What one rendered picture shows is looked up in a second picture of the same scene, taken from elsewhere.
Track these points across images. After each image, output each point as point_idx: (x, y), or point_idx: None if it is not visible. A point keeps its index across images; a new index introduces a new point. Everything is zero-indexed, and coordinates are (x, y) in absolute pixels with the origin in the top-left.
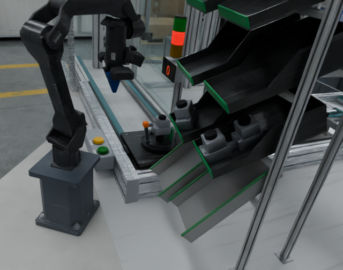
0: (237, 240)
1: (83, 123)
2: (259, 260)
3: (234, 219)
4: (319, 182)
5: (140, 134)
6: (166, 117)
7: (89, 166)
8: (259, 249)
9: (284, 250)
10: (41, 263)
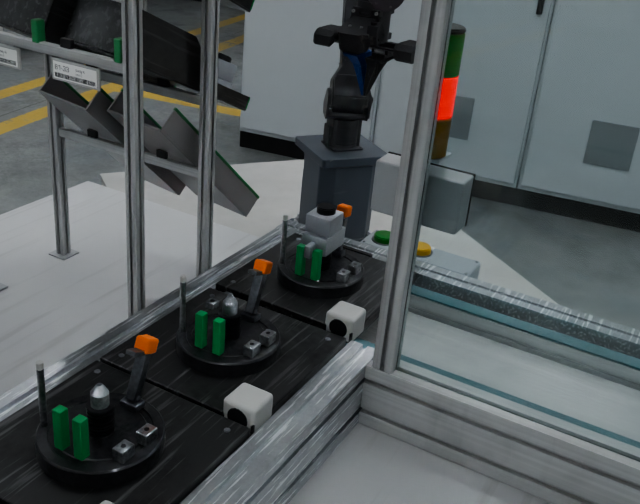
0: (77, 282)
1: (332, 87)
2: (33, 274)
3: (93, 306)
4: None
5: (382, 283)
6: (318, 207)
7: (313, 149)
8: (36, 284)
9: None
10: (290, 203)
